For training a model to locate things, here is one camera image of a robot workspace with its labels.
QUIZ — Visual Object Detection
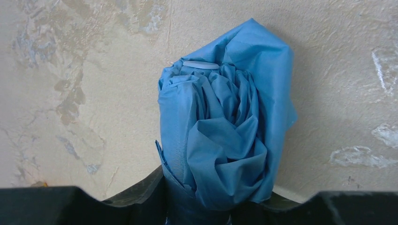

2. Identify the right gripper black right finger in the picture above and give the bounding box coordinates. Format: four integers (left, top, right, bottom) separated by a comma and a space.
230, 191, 398, 225

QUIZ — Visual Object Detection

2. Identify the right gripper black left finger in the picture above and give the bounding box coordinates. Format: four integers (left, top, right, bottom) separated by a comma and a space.
0, 166, 167, 225

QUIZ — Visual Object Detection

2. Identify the light blue folding umbrella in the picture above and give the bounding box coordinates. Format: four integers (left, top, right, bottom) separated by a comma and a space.
156, 19, 297, 225

